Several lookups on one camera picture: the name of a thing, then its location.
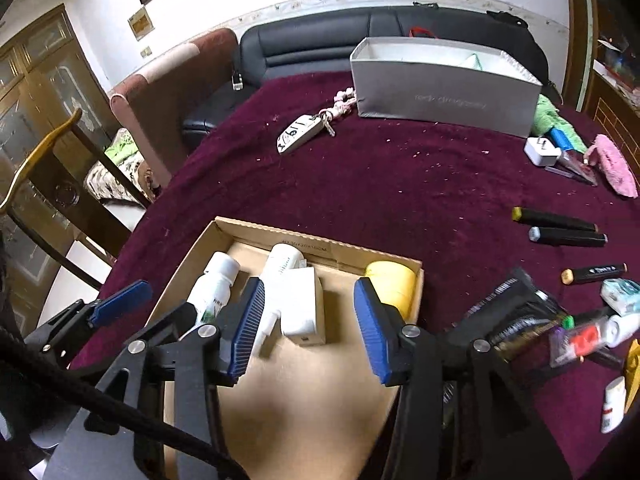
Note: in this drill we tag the white teal tube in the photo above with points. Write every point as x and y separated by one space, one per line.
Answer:
622 297

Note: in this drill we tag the white carton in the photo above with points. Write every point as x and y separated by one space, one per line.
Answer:
302 305

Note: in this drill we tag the patterned cushion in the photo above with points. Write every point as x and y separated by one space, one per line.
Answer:
117 170

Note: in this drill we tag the wooden shelf unit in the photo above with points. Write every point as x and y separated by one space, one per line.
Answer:
612 60

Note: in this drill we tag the wall socket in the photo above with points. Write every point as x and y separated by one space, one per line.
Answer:
146 51

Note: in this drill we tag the metal keys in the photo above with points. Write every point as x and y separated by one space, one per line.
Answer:
327 124

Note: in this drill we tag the wooden chair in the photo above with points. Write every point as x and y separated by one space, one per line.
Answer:
55 185

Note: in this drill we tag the white charger plug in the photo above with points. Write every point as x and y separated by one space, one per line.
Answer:
541 150

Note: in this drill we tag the black bag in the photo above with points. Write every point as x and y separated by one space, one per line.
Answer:
507 18

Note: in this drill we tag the small wall plaque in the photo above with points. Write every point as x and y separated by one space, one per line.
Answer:
140 22

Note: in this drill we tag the yellow tape roll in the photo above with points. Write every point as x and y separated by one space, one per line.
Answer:
395 285

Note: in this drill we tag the black marker with yellow cap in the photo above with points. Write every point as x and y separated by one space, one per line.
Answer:
555 220

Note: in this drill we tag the black marker with tan cap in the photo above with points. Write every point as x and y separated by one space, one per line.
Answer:
595 274

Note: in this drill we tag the yellow packet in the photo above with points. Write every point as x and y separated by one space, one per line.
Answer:
632 375

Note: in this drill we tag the black leather sofa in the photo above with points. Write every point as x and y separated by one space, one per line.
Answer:
300 45

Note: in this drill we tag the wooden glass-door cabinet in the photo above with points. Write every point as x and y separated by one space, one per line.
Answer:
45 80

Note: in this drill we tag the clear package with red item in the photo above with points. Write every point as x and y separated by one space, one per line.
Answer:
580 342

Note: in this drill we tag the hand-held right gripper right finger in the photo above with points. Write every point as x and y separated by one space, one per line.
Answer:
372 332

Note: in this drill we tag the cardboard box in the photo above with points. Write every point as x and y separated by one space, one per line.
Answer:
300 400

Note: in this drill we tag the pink fuzzy pouch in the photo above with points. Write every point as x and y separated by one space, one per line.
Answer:
612 165

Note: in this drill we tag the brown armchair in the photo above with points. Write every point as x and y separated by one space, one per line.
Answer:
160 100

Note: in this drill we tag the white key fob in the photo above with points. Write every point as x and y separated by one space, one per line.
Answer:
300 132

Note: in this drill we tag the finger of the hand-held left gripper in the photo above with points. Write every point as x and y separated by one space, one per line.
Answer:
122 302

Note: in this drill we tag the blue tube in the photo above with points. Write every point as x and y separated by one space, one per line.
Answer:
560 139

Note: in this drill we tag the white round bottle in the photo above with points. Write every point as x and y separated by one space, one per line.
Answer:
622 331

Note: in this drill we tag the grey shoe box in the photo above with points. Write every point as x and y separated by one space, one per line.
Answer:
440 95

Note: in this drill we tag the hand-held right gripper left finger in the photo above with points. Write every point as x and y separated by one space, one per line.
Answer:
247 325

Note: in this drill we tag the small red white sachet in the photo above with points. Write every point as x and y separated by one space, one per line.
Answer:
572 167

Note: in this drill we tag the white bottle with green label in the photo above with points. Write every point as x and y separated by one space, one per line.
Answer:
212 285

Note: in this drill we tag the green cloth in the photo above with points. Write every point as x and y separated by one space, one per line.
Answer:
550 112

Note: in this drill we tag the black marker with grey cap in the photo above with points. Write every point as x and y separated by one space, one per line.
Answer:
570 237

